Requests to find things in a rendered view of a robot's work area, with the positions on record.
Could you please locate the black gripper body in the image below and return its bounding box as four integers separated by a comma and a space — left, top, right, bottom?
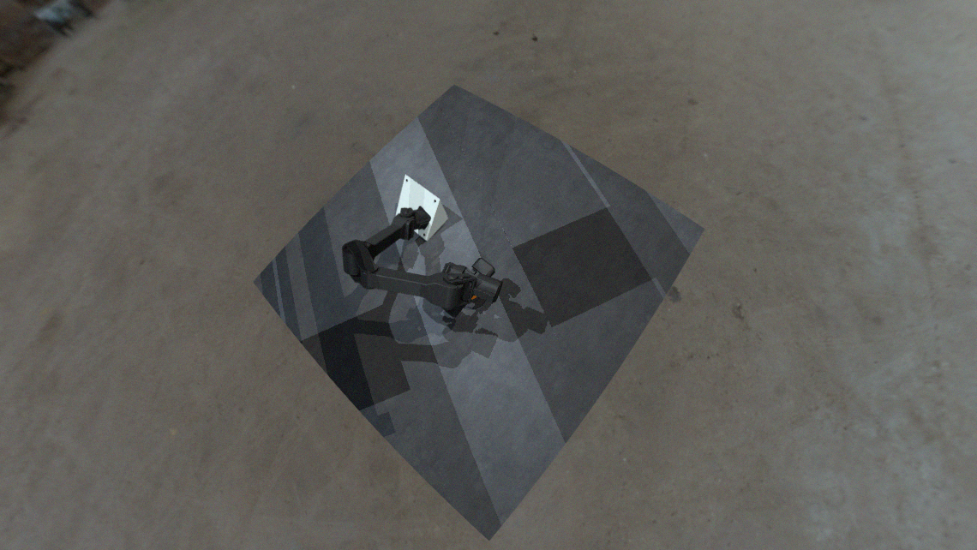
442, 258, 495, 318

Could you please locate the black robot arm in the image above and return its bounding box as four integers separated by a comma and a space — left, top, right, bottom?
342, 206, 503, 308

